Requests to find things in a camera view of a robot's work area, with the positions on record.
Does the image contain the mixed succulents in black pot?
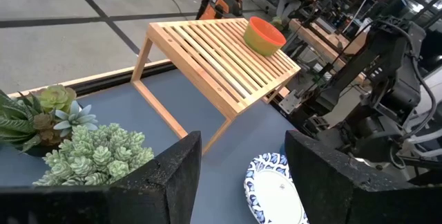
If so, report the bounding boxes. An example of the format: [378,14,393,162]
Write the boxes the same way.
[0,84,99,158]

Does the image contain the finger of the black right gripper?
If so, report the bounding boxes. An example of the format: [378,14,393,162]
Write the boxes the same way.
[281,111,307,130]
[303,115,331,137]

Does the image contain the green plastic bowl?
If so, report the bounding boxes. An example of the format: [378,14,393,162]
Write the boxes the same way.
[242,23,282,57]

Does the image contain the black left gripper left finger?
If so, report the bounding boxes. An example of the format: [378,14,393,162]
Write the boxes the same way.
[0,130,202,224]

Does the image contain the pale succulent in grey pot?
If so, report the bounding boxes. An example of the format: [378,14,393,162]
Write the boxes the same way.
[32,122,155,187]

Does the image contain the person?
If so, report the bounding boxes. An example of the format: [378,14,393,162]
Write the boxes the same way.
[274,0,314,28]

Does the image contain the blue-patterned white paper bowl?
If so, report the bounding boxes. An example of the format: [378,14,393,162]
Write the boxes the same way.
[243,152,310,224]

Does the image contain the wooden slatted shelf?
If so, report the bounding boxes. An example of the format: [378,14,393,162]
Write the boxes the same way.
[130,17,301,156]

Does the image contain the orange plastic bowl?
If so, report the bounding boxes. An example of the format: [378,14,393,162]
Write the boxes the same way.
[247,16,287,47]

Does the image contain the wooden workbench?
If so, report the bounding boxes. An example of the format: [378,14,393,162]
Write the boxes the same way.
[289,18,369,83]

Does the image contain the orange and black vacuum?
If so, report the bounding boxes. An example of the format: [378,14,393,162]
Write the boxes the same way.
[195,0,244,21]

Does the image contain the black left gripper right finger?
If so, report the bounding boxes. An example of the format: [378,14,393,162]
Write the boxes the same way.
[284,129,442,224]

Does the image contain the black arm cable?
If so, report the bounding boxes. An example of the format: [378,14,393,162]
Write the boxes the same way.
[407,53,438,138]

